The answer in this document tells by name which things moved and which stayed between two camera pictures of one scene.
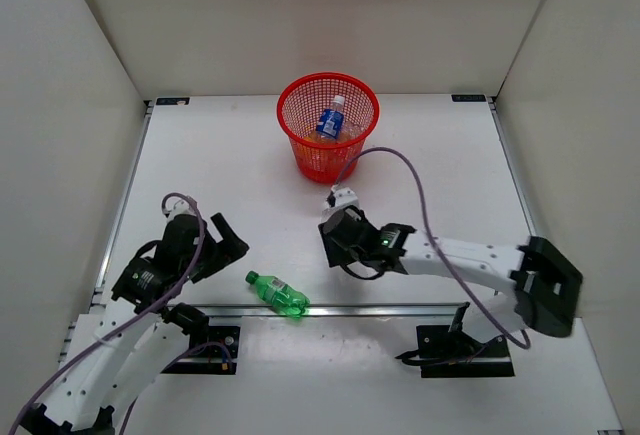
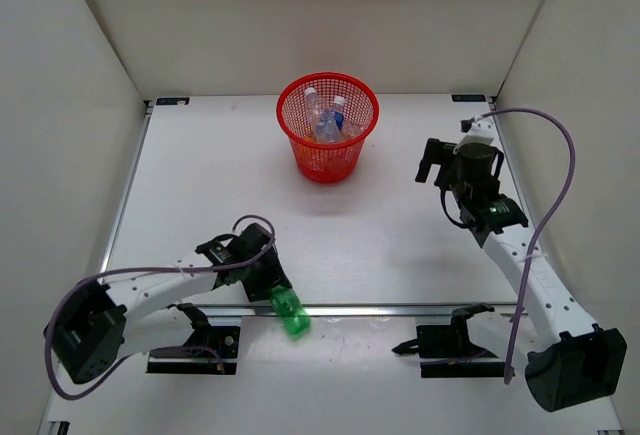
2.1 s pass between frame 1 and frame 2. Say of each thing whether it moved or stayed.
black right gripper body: moved
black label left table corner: stayed
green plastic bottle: moved
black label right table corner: stayed
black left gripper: moved
